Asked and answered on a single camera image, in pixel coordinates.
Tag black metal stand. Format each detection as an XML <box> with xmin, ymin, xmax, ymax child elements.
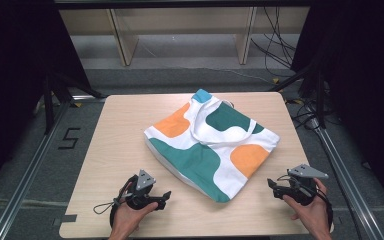
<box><xmin>268</xmin><ymin>61</ymin><xmax>328</xmax><ymax>130</ymax></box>
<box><xmin>42</xmin><ymin>70</ymin><xmax>107</xmax><ymax>135</ymax></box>

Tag aluminium floor rail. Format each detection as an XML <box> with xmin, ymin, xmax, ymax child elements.
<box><xmin>0</xmin><ymin>95</ymin><xmax>106</xmax><ymax>240</ymax></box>
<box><xmin>308</xmin><ymin>118</ymin><xmax>384</xmax><ymax>240</ymax></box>

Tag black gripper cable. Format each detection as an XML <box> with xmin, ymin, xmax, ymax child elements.
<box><xmin>315</xmin><ymin>184</ymin><xmax>335</xmax><ymax>232</ymax></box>
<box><xmin>109</xmin><ymin>174</ymin><xmax>138</xmax><ymax>229</ymax></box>

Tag white green orange tote bag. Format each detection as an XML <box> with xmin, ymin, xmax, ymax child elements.
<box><xmin>143</xmin><ymin>88</ymin><xmax>281</xmax><ymax>204</ymax></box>

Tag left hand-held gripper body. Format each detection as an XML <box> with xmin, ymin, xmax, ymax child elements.
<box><xmin>122</xmin><ymin>169</ymin><xmax>161</xmax><ymax>212</ymax></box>

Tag light wooden bench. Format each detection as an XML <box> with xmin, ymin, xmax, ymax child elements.
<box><xmin>59</xmin><ymin>6</ymin><xmax>311</xmax><ymax>67</ymax></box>

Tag grey tape strip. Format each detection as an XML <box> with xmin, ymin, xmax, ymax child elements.
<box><xmin>53</xmin><ymin>214</ymin><xmax>78</xmax><ymax>226</ymax></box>

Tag grey lanyard loop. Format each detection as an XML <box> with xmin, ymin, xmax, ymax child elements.
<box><xmin>92</xmin><ymin>199</ymin><xmax>123</xmax><ymax>215</ymax></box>

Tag black cables beside rail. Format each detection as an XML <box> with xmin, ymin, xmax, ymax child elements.
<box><xmin>285</xmin><ymin>97</ymin><xmax>339</xmax><ymax>132</ymax></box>

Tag bundle of black floor cables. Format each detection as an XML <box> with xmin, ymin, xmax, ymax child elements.
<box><xmin>250</xmin><ymin>6</ymin><xmax>297</xmax><ymax>78</ymax></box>

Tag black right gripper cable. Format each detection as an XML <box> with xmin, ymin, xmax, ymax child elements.
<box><xmin>315</xmin><ymin>184</ymin><xmax>335</xmax><ymax>232</ymax></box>

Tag black curtain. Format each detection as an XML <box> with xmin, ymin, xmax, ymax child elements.
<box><xmin>289</xmin><ymin>0</ymin><xmax>384</xmax><ymax>214</ymax></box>
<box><xmin>0</xmin><ymin>0</ymin><xmax>93</xmax><ymax>198</ymax></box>

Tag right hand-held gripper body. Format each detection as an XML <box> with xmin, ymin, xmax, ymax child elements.
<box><xmin>280</xmin><ymin>163</ymin><xmax>330</xmax><ymax>206</ymax></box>

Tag person's left hand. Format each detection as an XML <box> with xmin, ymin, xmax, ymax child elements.
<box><xmin>109</xmin><ymin>201</ymin><xmax>160</xmax><ymax>235</ymax></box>

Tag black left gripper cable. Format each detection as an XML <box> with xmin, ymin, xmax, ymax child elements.
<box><xmin>109</xmin><ymin>174</ymin><xmax>138</xmax><ymax>229</ymax></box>

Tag person's right hand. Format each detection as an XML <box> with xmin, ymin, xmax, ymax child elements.
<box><xmin>282</xmin><ymin>178</ymin><xmax>332</xmax><ymax>235</ymax></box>

